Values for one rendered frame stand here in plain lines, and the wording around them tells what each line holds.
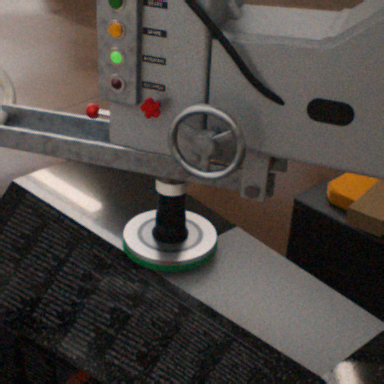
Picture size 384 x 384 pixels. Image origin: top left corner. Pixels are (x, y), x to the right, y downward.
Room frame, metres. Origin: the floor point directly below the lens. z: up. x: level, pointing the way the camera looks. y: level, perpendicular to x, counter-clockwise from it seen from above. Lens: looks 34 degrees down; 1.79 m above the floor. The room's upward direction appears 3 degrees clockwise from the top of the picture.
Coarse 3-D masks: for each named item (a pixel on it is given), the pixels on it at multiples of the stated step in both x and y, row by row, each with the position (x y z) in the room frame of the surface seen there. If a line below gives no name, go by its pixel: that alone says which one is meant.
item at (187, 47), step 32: (160, 0) 1.26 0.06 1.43; (224, 0) 1.30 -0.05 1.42; (192, 32) 1.24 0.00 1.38; (160, 64) 1.26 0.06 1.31; (192, 64) 1.24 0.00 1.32; (160, 96) 1.26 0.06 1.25; (192, 96) 1.24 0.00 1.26; (128, 128) 1.28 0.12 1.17; (160, 128) 1.26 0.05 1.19; (192, 160) 1.24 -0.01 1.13
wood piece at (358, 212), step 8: (376, 184) 1.71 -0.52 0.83; (368, 192) 1.67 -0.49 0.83; (376, 192) 1.67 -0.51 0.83; (360, 200) 1.62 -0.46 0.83; (368, 200) 1.63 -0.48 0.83; (376, 200) 1.63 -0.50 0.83; (352, 208) 1.58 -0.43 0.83; (360, 208) 1.58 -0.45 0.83; (368, 208) 1.59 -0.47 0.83; (376, 208) 1.59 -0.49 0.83; (352, 216) 1.58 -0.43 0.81; (360, 216) 1.56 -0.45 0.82; (368, 216) 1.55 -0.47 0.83; (376, 216) 1.55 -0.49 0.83; (352, 224) 1.57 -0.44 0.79; (360, 224) 1.56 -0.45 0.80; (368, 224) 1.55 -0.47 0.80; (376, 224) 1.54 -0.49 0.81; (376, 232) 1.54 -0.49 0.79
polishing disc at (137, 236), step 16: (128, 224) 1.39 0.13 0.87; (144, 224) 1.40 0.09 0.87; (192, 224) 1.41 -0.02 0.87; (208, 224) 1.41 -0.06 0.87; (128, 240) 1.33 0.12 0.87; (144, 240) 1.33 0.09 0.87; (192, 240) 1.34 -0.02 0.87; (208, 240) 1.35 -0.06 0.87; (144, 256) 1.27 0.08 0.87; (160, 256) 1.27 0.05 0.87; (176, 256) 1.28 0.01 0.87; (192, 256) 1.28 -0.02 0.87
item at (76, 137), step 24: (24, 120) 1.54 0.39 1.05; (48, 120) 1.52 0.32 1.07; (72, 120) 1.50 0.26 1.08; (96, 120) 1.48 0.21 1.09; (0, 144) 1.44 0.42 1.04; (24, 144) 1.41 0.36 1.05; (48, 144) 1.39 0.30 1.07; (72, 144) 1.38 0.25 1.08; (96, 144) 1.36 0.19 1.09; (120, 168) 1.34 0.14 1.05; (144, 168) 1.32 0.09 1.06; (168, 168) 1.30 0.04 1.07; (216, 168) 1.27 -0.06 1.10; (240, 168) 1.26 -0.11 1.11
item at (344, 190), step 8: (344, 176) 1.84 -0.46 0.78; (352, 176) 1.84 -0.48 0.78; (360, 176) 1.84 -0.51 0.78; (328, 184) 1.79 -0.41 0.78; (336, 184) 1.79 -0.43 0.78; (344, 184) 1.79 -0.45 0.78; (352, 184) 1.79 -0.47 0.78; (360, 184) 1.80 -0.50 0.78; (368, 184) 1.80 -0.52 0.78; (328, 192) 1.78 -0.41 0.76; (336, 192) 1.75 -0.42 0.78; (344, 192) 1.75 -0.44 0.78; (352, 192) 1.75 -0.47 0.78; (360, 192) 1.75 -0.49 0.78; (336, 200) 1.74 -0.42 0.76; (344, 200) 1.72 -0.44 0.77; (352, 200) 1.71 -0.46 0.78; (344, 208) 1.72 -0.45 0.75
